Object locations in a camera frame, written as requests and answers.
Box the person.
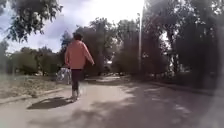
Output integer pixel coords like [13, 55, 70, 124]
[64, 32, 96, 103]

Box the grey asphalt path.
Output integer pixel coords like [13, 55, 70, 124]
[0, 75, 224, 128]

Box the dry grass verge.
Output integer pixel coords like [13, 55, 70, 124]
[0, 73, 73, 100]

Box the pale lamp pole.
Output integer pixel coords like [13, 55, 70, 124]
[136, 12, 143, 75]

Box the row of trees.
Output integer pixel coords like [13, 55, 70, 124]
[0, 0, 224, 90]

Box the shaded grass verge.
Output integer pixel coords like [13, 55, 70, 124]
[139, 71, 224, 96]

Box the stone kerb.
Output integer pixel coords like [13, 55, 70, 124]
[0, 86, 69, 105]

